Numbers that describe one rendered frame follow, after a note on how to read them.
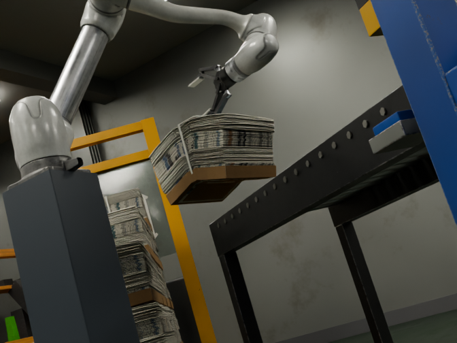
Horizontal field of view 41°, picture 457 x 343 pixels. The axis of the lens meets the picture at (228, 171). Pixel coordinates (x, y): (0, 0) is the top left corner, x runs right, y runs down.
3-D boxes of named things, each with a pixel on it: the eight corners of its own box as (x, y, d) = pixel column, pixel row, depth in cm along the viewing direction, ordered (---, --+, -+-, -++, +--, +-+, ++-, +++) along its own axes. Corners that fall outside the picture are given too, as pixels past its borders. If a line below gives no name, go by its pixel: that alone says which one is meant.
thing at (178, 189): (170, 205, 232) (165, 196, 233) (222, 201, 253) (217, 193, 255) (194, 180, 223) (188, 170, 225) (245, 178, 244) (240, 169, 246)
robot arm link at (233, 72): (239, 73, 221) (227, 82, 224) (255, 76, 227) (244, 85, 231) (230, 52, 223) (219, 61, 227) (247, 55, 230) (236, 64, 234)
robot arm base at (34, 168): (59, 165, 172) (54, 146, 173) (5, 192, 181) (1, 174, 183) (103, 169, 188) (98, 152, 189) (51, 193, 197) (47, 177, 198)
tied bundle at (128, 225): (67, 279, 272) (55, 229, 277) (79, 283, 301) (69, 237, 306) (151, 254, 276) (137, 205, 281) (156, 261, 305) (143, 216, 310)
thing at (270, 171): (193, 180, 223) (192, 168, 223) (245, 178, 245) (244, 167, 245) (226, 177, 212) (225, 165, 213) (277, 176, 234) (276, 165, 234)
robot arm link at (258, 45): (251, 82, 224) (257, 62, 233) (281, 59, 214) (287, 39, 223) (229, 62, 220) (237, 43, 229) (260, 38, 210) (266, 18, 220)
